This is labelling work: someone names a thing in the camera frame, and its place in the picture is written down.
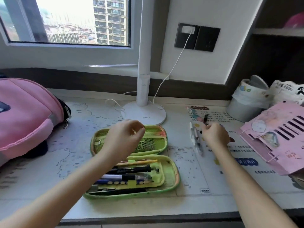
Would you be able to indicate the person's left hand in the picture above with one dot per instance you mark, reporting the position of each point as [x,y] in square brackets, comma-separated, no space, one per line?
[123,140]

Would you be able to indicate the person's right hand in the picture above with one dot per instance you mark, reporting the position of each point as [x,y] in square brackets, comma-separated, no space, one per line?
[217,136]

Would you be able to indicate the white pen with black tip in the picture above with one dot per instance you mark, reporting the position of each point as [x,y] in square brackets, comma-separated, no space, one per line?
[192,131]

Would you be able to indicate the teal and pink eraser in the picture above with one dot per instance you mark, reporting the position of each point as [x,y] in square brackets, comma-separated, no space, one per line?
[190,109]
[197,117]

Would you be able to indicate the clear pen with black grip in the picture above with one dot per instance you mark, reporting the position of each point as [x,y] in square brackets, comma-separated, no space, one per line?
[142,176]

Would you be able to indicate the blue striped pencil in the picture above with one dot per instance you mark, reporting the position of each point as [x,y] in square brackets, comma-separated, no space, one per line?
[114,181]

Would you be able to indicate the green pencil case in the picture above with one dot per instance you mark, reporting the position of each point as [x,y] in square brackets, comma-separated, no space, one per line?
[171,173]

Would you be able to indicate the pink and navy backpack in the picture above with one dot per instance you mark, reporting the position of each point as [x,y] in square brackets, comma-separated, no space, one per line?
[23,121]

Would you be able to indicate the person's left forearm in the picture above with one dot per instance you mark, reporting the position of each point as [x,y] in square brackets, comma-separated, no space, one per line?
[52,201]

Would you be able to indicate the person's right forearm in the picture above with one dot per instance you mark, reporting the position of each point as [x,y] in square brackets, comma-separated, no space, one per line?
[249,194]

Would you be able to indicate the grey bin with white liner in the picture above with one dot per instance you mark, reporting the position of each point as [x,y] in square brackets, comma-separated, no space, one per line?
[240,112]

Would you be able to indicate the printed desk mat with map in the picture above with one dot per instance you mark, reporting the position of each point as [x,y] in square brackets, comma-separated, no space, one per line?
[83,130]

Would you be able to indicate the white desk lamp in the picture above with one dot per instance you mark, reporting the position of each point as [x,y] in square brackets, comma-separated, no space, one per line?
[143,87]

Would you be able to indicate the pink cardboard organizer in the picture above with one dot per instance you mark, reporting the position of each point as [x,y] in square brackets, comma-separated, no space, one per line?
[285,140]

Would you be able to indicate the white panda print bag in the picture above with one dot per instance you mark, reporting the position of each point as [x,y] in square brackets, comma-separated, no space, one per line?
[285,91]

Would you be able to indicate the dark wooden shelf unit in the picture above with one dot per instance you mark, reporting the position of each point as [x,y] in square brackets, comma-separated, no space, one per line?
[273,56]

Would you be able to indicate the white framed window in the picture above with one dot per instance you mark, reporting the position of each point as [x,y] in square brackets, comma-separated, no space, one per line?
[71,55]

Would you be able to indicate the white charger plug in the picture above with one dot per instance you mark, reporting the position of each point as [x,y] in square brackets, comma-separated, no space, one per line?
[188,29]

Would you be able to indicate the pink round object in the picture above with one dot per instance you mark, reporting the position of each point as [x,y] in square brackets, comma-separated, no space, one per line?
[295,21]

